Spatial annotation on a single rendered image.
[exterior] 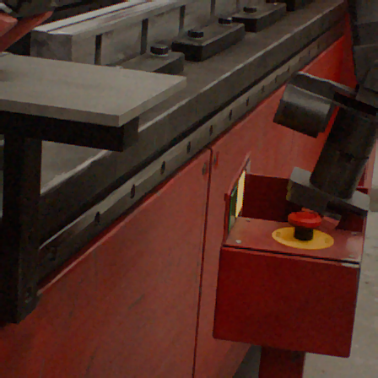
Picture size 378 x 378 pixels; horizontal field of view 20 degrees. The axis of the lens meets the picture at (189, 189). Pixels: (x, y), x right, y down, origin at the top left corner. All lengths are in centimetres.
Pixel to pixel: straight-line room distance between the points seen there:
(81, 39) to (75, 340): 42
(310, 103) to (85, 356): 40
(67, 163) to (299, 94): 31
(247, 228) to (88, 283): 20
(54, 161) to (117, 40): 45
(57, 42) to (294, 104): 32
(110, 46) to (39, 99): 68
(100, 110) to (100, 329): 50
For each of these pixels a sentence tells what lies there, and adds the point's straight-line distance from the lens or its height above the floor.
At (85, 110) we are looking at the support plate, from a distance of 82.
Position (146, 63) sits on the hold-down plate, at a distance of 156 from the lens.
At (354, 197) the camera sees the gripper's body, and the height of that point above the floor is 81.
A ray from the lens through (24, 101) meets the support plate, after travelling 84.
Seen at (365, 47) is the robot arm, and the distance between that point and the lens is 126.
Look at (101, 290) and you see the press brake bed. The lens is 125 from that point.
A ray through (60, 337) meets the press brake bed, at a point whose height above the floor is 69.
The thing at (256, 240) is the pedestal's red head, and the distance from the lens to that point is 122.
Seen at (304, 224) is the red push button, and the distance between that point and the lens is 122.
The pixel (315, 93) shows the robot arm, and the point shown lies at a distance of 128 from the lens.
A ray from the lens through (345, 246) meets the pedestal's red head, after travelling 123.
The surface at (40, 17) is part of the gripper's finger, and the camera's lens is 94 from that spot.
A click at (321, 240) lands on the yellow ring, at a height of 78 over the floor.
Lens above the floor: 118
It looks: 17 degrees down
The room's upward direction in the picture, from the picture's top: 4 degrees clockwise
